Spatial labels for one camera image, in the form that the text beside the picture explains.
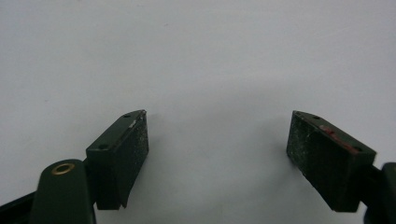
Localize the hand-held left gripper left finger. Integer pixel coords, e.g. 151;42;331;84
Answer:
85;109;150;211

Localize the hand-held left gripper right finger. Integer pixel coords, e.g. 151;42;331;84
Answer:
286;110;377;214

